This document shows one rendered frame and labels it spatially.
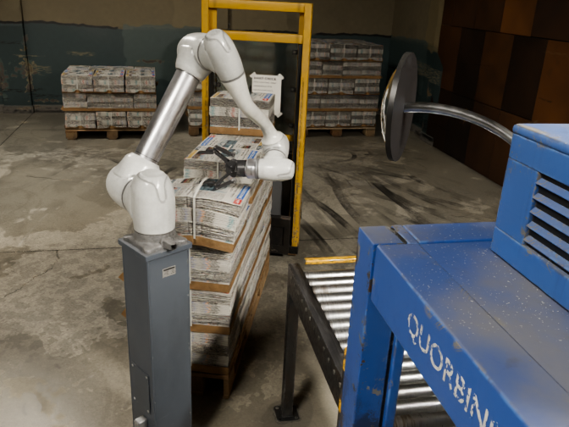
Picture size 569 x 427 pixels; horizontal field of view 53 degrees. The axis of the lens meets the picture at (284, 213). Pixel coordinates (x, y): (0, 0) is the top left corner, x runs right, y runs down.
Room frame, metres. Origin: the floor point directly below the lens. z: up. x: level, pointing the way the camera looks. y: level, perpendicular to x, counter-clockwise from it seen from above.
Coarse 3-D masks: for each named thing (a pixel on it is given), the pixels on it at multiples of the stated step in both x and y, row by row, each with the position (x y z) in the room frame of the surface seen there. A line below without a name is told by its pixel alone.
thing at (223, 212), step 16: (208, 192) 2.35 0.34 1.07; (224, 192) 2.38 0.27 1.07; (240, 192) 2.42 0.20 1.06; (208, 208) 2.28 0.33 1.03; (224, 208) 2.27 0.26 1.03; (240, 208) 2.28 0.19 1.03; (208, 224) 2.27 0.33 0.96; (224, 224) 2.26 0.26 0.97; (240, 224) 2.41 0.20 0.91; (224, 240) 2.26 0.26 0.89
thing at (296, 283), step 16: (288, 272) 2.24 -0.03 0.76; (288, 288) 2.22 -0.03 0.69; (304, 288) 2.03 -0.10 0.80; (304, 304) 1.94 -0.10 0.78; (304, 320) 1.92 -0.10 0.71; (320, 320) 1.79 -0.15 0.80; (320, 336) 1.70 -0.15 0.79; (320, 352) 1.69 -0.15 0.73; (336, 352) 1.60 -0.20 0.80; (336, 368) 1.51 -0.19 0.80; (336, 384) 1.50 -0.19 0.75; (336, 400) 1.48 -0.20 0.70
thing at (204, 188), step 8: (192, 192) 2.34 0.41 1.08; (200, 192) 2.35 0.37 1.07; (192, 200) 2.29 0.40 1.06; (200, 200) 2.28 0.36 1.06; (192, 208) 2.28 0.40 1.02; (200, 208) 2.28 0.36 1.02; (192, 216) 2.28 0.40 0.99; (200, 216) 2.28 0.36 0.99; (192, 224) 2.28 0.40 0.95; (200, 224) 2.27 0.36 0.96; (192, 232) 2.28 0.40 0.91; (200, 232) 2.27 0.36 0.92
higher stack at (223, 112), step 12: (216, 96) 3.55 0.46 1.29; (228, 96) 3.57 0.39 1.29; (252, 96) 3.61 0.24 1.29; (264, 96) 3.63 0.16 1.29; (216, 108) 3.50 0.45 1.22; (228, 108) 3.49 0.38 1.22; (264, 108) 3.46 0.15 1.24; (216, 120) 3.50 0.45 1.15; (228, 120) 3.49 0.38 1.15; (240, 120) 3.48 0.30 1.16; (264, 240) 3.47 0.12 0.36; (264, 276) 3.52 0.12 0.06
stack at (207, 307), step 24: (264, 192) 3.40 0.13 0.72; (264, 216) 3.42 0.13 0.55; (240, 240) 2.54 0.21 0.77; (192, 264) 2.32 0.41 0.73; (216, 264) 2.31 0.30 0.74; (240, 288) 2.62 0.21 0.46; (192, 312) 2.32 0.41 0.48; (216, 312) 2.31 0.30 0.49; (240, 312) 2.61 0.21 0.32; (192, 336) 2.33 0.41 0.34; (216, 336) 2.31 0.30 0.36; (192, 360) 2.33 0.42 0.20; (216, 360) 2.32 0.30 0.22; (192, 384) 2.32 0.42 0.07
